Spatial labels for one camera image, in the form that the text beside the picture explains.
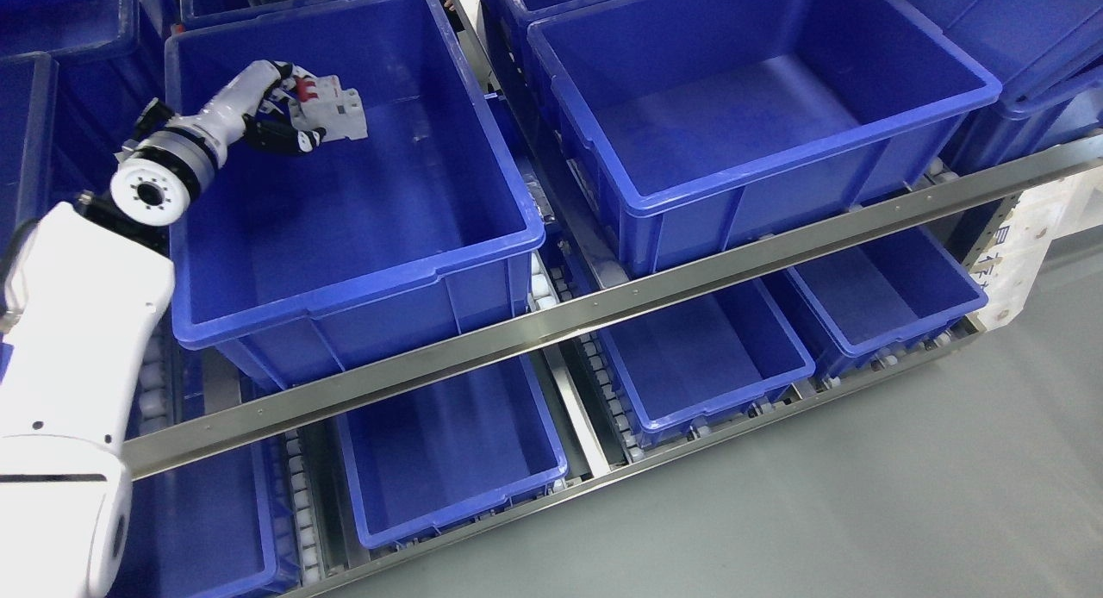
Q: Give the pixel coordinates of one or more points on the blue bin upper left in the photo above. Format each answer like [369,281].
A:
[297,268]

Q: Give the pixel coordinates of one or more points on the blue bin upper right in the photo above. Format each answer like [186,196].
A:
[701,125]

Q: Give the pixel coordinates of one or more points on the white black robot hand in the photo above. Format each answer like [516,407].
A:
[255,107]

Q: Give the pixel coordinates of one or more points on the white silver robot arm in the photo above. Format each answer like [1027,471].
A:
[83,289]

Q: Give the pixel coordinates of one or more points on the blue bin lower right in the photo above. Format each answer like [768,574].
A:
[881,297]

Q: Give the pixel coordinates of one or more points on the steel shelf rack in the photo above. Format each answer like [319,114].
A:
[547,331]

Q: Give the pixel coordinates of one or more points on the blue bin far left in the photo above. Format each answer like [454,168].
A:
[76,75]

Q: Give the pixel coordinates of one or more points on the white red circuit breaker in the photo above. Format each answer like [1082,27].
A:
[323,106]

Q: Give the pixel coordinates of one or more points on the blue bin lower right-middle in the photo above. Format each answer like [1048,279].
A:
[702,361]

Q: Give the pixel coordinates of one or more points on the blue bin lower middle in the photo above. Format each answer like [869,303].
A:
[431,459]

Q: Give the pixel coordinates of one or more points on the white perforated side panel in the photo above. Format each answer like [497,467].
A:
[1011,260]

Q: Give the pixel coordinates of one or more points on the blue bin far right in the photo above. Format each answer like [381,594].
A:
[1046,53]

